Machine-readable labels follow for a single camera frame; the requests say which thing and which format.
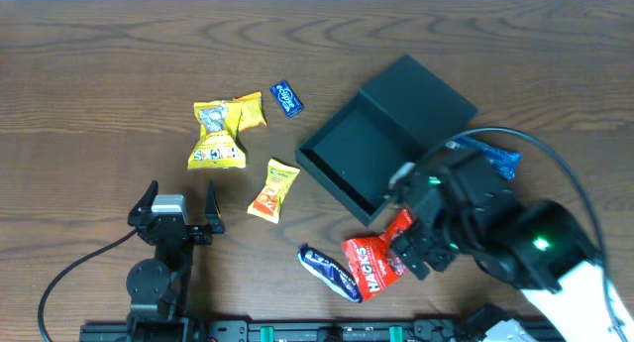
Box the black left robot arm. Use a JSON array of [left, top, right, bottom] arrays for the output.
[[126, 180, 225, 342]]

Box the dark blue wafer packet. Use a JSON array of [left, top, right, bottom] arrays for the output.
[[297, 244, 364, 303]]

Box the orange yellow snack packet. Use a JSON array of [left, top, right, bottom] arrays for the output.
[[247, 159, 300, 224]]

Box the small yellow biscuit packet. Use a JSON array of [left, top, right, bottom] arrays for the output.
[[233, 91, 266, 132]]

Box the yellow Hacks candy bag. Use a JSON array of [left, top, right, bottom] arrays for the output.
[[187, 101, 246, 170]]

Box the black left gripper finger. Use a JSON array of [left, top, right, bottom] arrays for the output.
[[129, 180, 159, 216], [204, 180, 222, 228]]

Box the blue cookie roll pack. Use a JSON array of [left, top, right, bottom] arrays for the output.
[[445, 136, 523, 180]]

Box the blue eclipse mint tin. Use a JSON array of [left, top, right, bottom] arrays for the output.
[[269, 80, 304, 118]]

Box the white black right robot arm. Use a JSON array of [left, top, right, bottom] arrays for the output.
[[389, 149, 633, 341]]

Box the red Hacks candy bag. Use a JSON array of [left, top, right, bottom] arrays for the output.
[[342, 209, 413, 301]]

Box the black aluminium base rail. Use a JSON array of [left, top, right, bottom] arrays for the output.
[[78, 317, 561, 342]]

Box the black cardboard box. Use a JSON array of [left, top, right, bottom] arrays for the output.
[[295, 56, 477, 227]]

